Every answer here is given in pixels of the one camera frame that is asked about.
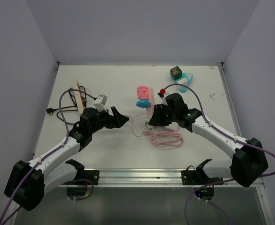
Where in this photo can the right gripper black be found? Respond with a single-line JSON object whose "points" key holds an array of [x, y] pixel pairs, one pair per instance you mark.
{"points": [[157, 120]]}

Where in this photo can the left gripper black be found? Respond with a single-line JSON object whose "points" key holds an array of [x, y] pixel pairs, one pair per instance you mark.
{"points": [[116, 120]]}

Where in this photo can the green charger plug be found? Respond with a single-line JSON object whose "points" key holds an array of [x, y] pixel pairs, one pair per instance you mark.
{"points": [[147, 126]]}

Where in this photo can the pink power strip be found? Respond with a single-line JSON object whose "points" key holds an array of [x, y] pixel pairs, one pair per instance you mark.
{"points": [[150, 110]]}

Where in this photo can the blue adapter plug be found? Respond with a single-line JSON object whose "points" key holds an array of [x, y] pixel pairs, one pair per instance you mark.
{"points": [[143, 104]]}

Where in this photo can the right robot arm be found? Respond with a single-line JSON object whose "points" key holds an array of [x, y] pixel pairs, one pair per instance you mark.
{"points": [[246, 161]]}

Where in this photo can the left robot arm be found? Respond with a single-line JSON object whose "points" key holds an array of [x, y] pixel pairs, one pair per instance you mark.
{"points": [[30, 181]]}

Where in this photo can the pink adapter plug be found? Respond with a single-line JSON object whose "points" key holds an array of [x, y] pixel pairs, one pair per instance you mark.
{"points": [[143, 93]]}

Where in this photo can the dark green cube socket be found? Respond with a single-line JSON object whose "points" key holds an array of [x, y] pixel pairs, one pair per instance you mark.
{"points": [[175, 73]]}

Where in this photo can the teal triangular power strip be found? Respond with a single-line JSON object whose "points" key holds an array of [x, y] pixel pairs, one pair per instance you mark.
{"points": [[189, 77]]}

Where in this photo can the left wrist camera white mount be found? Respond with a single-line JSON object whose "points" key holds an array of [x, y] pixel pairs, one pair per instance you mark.
{"points": [[99, 103]]}

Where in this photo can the aluminium front rail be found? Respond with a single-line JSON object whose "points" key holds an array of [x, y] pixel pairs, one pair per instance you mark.
{"points": [[125, 177]]}

